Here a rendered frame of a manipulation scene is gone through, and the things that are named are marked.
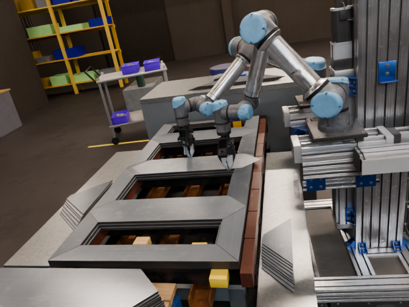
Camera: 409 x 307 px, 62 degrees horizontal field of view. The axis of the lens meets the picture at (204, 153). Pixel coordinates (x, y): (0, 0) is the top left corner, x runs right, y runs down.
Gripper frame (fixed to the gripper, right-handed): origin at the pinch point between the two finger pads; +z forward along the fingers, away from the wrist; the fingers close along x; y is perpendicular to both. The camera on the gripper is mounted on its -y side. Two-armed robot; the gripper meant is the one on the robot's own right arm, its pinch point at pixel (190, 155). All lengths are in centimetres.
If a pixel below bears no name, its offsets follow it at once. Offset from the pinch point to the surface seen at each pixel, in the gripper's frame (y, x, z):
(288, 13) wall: -1070, 84, -7
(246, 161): 11.4, 33.8, 0.7
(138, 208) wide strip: 54, -12, 1
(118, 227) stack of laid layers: 65, -18, 3
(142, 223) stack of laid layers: 64, -7, 2
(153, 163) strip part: 6.4, -21.2, 0.8
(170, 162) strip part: 6.2, -11.1, 0.8
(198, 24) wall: -1049, -214, -17
